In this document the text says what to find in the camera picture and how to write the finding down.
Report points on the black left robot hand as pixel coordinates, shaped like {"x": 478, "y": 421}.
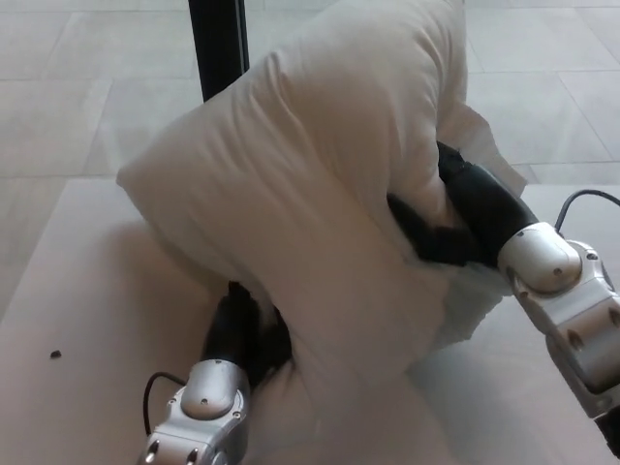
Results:
{"x": 237, "y": 334}

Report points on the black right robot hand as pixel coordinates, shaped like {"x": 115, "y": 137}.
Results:
{"x": 470, "y": 213}

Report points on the white square pillow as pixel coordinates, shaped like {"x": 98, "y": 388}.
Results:
{"x": 310, "y": 203}

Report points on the small dark crumb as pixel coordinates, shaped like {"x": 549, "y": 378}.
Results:
{"x": 55, "y": 354}

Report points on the black metal post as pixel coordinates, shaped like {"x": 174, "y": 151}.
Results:
{"x": 218, "y": 43}

